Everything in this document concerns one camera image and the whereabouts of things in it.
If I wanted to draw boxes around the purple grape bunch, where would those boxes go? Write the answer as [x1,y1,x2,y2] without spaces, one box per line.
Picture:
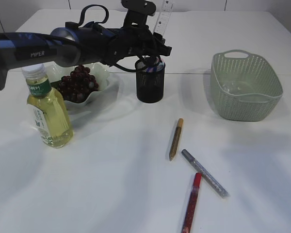
[51,65,99,103]

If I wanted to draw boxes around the green plastic basket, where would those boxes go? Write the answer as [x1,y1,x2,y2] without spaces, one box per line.
[210,50,283,122]

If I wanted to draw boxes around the clear plastic ruler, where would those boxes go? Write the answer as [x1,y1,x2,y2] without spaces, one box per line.
[153,0,174,36]

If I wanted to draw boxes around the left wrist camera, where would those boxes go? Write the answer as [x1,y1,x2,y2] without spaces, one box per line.
[121,0,156,16]

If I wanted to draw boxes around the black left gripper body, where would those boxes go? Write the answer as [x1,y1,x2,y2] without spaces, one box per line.
[104,26,172,66]

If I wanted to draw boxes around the blue scissors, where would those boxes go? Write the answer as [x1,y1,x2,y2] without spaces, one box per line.
[145,62,165,73]

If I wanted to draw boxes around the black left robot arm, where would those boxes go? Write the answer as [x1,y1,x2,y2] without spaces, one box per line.
[0,25,172,90]

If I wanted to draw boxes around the red glitter pen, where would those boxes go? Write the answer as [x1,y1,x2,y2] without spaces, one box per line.
[181,172,202,233]

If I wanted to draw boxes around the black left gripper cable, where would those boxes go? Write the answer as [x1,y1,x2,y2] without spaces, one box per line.
[64,4,146,73]

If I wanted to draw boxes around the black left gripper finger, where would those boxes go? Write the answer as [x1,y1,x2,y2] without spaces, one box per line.
[153,32,165,45]
[144,56,158,67]

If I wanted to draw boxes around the gold glitter pen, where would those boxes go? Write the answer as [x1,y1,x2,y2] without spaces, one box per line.
[169,118,184,161]

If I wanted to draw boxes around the black mesh pen holder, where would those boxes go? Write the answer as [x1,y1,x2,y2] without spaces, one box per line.
[135,60,165,103]

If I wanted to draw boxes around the green wavy plate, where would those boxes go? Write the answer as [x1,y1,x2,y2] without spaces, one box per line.
[46,62,110,111]

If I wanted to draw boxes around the yellow tea bottle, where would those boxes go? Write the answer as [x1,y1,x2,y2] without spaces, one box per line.
[21,64,73,148]

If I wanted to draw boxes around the clear plastic sheet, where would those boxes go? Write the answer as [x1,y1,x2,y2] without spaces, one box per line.
[221,81,256,95]

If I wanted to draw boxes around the silver glitter pen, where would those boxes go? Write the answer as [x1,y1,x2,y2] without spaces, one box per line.
[181,149,230,199]

